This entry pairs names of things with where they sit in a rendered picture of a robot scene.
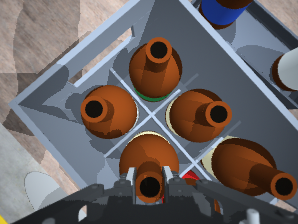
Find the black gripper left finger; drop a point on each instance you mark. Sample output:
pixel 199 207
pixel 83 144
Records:
pixel 99 203

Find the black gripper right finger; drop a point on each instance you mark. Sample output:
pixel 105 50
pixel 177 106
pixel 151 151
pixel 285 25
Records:
pixel 238 208

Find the grey rectangular tray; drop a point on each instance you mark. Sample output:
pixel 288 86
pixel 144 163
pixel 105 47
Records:
pixel 261 37

